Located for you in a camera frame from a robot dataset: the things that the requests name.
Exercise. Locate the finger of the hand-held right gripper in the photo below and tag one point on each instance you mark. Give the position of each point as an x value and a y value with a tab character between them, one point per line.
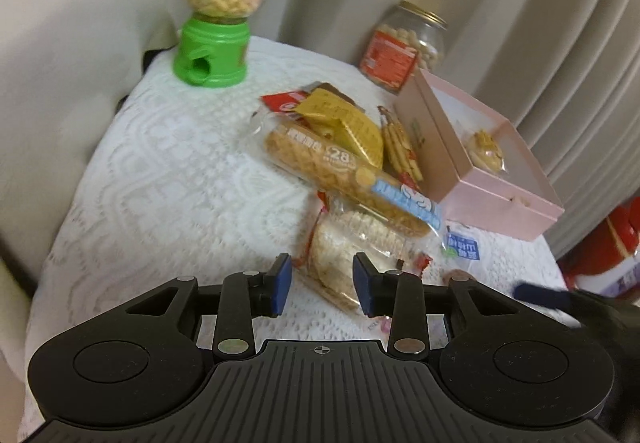
542	295

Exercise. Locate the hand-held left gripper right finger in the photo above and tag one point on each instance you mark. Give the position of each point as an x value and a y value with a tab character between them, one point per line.
364	288

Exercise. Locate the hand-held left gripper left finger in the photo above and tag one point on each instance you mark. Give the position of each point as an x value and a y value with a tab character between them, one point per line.
281	288

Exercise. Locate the clear white cracker packet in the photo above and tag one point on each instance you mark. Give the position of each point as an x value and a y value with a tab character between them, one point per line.
340	248

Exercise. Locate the pink cardboard box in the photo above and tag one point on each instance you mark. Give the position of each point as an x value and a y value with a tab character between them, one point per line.
500	203

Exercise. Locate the long bread packet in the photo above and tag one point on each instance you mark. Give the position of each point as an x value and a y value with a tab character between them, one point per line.
320	163

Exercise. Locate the yellow rice cracker packet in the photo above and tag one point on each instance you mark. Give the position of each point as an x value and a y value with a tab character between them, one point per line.
400	148

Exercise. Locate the round bread packet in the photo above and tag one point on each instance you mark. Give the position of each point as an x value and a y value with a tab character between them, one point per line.
482	150

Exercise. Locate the gold snack packet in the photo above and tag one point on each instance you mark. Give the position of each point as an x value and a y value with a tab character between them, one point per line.
345	128

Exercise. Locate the red snack packet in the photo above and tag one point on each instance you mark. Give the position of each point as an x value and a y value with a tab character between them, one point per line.
280	102

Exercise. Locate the brown chocolate bar packet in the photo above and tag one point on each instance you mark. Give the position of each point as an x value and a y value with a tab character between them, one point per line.
335	92

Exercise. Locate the red box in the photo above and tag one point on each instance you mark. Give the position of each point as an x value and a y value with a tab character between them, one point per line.
605	248

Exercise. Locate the white lace tablecloth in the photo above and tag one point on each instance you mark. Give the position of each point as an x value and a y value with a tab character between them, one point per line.
175	173

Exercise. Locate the glass peanut jar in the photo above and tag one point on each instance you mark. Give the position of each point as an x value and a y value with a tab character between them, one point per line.
390	58

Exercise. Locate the green candy dispenser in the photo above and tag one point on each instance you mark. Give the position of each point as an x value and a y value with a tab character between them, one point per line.
210	58

